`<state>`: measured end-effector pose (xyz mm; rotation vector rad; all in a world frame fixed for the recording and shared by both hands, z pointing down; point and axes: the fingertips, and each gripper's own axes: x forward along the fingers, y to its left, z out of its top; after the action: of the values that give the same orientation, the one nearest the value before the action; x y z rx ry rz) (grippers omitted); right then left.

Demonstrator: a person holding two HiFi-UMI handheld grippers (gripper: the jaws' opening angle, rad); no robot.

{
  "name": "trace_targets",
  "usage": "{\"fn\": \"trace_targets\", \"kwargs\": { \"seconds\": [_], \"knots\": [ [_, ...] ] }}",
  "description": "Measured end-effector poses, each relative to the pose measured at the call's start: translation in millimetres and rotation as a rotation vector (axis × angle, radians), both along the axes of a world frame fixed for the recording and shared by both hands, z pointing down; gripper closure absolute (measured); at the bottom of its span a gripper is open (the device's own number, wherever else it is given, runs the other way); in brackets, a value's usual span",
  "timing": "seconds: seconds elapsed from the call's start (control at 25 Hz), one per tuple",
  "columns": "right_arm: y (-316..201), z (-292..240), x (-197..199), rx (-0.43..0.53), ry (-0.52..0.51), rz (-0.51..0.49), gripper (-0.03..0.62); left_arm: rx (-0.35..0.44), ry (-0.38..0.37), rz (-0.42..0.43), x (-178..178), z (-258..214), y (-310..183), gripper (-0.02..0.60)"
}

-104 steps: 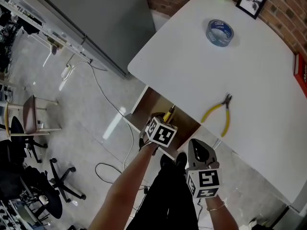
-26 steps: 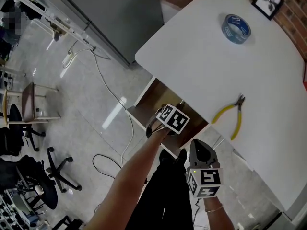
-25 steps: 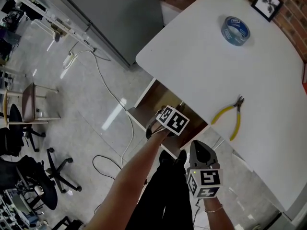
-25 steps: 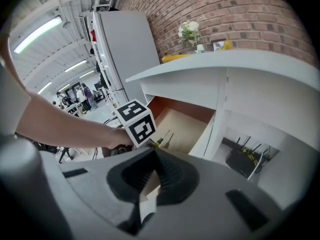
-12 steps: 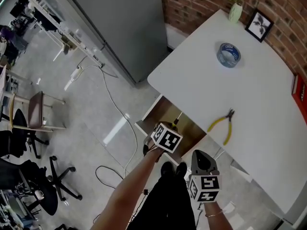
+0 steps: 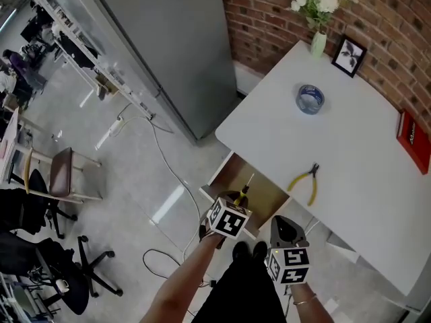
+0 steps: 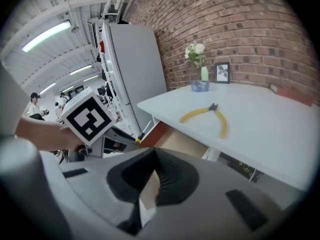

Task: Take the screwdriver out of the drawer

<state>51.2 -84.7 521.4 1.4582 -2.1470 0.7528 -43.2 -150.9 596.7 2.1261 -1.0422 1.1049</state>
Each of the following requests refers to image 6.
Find thin metal bracelet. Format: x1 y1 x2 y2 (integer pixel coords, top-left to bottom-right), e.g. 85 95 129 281
292 293 319 306

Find white shelf rack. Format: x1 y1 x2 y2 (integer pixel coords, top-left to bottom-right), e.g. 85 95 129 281
19 0 156 121

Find tall grey cabinet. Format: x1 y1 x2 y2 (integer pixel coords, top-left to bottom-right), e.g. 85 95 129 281
84 0 242 143

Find white cable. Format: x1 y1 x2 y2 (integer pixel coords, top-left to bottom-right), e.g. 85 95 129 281
118 114 203 266

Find person's left black shoe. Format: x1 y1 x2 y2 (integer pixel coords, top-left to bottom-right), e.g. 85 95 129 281
232 241 250 261

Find black office chair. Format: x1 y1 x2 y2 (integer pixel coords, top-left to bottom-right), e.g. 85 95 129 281
0 231 125 316
0 168 79 240

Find person's black shoe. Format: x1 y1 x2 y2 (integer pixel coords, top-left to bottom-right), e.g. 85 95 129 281
251 241 269 261
232 241 250 261

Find black cable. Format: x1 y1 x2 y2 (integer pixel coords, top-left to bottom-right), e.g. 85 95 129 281
141 248 185 279

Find blue grey tape roll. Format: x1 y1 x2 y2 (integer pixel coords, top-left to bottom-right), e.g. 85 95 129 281
295 83 326 115

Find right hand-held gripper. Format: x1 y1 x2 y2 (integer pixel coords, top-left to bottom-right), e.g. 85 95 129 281
267 215 311 286

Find person's black trousers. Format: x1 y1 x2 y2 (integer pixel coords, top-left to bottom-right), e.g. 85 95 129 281
191 256 288 323

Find yellow handled pliers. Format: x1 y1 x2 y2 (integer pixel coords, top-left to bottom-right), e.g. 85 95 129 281
286 162 321 207

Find brown wooden chair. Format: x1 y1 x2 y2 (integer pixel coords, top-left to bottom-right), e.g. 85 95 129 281
22 146 104 205

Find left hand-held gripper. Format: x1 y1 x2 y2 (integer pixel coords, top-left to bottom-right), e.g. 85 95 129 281
198 193 253 249

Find person's right forearm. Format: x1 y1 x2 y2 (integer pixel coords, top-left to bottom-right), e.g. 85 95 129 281
288 282 333 323

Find white power strip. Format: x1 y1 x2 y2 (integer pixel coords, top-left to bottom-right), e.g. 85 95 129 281
108 116 124 137

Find wooden drawer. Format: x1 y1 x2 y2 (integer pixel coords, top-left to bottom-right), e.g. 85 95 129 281
199 150 291 240

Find person's right black shoe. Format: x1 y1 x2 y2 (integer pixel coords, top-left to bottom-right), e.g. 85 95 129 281
251 241 269 261

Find white flower bouquet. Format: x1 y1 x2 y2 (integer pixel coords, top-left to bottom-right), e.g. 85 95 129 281
285 0 360 34

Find yellow black screwdriver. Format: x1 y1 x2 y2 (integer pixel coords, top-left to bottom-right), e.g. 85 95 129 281
234 172 255 207

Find red book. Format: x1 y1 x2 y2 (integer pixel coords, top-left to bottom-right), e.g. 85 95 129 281
395 110 431 176

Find pale green vase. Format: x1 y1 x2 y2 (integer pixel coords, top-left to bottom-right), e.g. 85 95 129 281
310 30 329 60

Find person's left forearm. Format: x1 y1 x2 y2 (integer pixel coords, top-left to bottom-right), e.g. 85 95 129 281
139 233 227 323

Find black picture frame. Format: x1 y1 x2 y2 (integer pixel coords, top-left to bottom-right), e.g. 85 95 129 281
331 33 368 79

